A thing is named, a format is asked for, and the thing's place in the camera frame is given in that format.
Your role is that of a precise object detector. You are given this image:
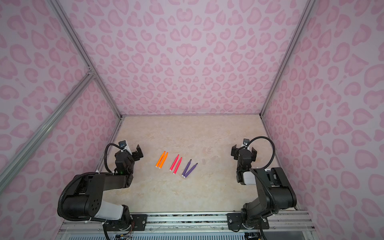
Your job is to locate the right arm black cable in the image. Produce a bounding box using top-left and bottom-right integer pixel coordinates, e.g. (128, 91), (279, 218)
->
(247, 136), (276, 171)

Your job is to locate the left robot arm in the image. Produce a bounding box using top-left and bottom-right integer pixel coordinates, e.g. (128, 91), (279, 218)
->
(57, 141), (144, 228)

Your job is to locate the orange highlighter pen right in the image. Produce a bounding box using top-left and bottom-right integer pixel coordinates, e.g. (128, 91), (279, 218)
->
(159, 152), (169, 169)

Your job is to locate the pink highlighter pen left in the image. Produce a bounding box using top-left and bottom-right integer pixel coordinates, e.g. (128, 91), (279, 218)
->
(170, 155), (180, 171)

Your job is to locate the aluminium frame strut left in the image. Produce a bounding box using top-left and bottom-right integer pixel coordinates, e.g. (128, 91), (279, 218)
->
(1, 71), (95, 192)

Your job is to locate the orange highlighter pen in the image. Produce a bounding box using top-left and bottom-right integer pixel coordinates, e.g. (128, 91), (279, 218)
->
(156, 151), (166, 168)
(159, 152), (169, 169)

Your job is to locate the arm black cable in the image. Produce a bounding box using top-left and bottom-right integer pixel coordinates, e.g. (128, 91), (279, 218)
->
(103, 142), (122, 174)
(247, 136), (276, 171)

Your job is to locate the pink highlighter pen right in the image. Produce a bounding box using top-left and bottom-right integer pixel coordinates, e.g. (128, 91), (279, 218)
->
(173, 157), (183, 175)

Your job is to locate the purple highlighter pen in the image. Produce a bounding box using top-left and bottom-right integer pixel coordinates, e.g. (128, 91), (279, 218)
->
(184, 163), (198, 179)
(182, 159), (192, 177)

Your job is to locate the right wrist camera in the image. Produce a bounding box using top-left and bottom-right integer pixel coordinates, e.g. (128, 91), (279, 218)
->
(242, 139), (250, 148)

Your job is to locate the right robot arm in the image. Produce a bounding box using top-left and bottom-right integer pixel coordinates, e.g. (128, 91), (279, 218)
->
(227, 146), (297, 232)

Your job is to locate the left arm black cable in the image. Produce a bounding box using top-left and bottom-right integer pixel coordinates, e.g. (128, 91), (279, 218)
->
(103, 142), (122, 174)

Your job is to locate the pink highlighter pen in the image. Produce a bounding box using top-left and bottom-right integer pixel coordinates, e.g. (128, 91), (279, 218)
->
(170, 155), (180, 171)
(173, 157), (183, 175)

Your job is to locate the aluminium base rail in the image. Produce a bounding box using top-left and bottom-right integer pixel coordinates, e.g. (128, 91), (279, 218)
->
(56, 211), (319, 240)

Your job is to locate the orange highlighter pen left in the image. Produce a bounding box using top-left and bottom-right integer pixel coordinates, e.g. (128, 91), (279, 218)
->
(156, 151), (166, 168)

